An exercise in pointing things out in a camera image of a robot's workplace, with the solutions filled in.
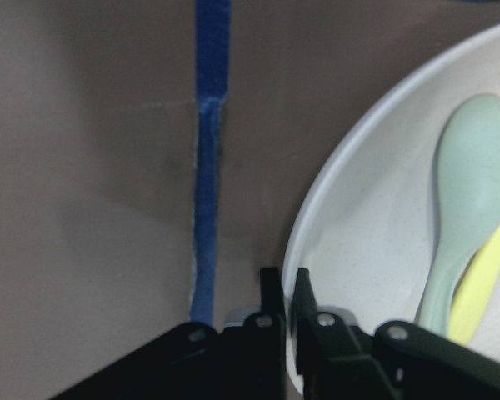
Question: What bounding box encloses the white round plate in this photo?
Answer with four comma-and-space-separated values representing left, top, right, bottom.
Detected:
282, 24, 500, 399

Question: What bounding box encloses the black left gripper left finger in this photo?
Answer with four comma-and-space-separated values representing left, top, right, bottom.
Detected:
258, 267, 286, 329

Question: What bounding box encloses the yellow plastic fork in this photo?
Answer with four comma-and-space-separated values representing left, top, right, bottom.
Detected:
448, 225, 500, 345

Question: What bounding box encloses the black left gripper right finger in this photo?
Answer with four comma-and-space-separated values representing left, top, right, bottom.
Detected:
292, 268, 396, 399

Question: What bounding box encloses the mint green plastic spoon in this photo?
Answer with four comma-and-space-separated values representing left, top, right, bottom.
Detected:
417, 93, 500, 337

